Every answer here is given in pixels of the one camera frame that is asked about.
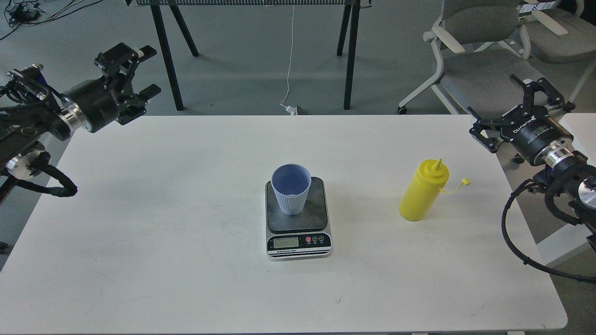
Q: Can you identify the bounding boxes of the black trestle table frame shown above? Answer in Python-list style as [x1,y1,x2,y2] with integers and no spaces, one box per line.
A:
[126,0,373,111]

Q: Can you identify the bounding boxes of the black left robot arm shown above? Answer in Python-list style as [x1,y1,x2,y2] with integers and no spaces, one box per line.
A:
[0,43,161,200]

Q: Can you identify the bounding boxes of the digital kitchen scale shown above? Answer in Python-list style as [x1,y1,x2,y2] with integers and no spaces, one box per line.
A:
[265,177,333,261]

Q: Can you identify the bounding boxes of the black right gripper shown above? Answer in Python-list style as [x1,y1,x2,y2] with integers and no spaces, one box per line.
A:
[467,74,573,166]

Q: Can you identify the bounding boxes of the blue ribbed plastic cup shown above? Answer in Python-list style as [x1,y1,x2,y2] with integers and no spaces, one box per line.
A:
[271,164,312,216]

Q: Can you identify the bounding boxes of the yellow squeeze bottle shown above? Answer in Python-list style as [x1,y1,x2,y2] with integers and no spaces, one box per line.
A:
[398,159,470,222]

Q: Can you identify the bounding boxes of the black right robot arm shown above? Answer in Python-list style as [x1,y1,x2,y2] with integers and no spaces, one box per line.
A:
[468,74,596,284]

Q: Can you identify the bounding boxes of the black cables on floor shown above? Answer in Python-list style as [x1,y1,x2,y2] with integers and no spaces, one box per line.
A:
[0,0,103,41]

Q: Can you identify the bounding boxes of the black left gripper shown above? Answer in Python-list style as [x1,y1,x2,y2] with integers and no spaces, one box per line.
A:
[61,43,162,134]

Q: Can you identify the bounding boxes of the grey office chair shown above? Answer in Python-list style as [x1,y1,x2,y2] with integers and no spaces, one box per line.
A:
[398,0,543,119]
[520,0,596,112]

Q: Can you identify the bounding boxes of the white hanging cable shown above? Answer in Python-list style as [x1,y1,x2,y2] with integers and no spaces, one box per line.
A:
[279,5,298,115]

